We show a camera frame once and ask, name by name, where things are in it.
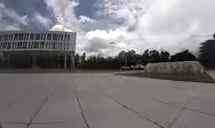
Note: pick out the row of dark trees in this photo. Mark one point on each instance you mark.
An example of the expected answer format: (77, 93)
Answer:
(128, 60)

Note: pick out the dark tree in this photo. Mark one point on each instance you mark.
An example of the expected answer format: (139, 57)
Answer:
(210, 51)

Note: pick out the white building with domed roof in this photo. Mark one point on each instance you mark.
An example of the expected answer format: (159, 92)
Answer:
(35, 41)

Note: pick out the pale stone block wall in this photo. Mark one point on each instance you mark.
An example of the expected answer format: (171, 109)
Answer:
(173, 67)

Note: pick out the grey concrete slab plaza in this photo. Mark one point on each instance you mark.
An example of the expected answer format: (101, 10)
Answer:
(105, 100)

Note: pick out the grass patch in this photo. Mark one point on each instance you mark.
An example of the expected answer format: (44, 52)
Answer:
(181, 77)

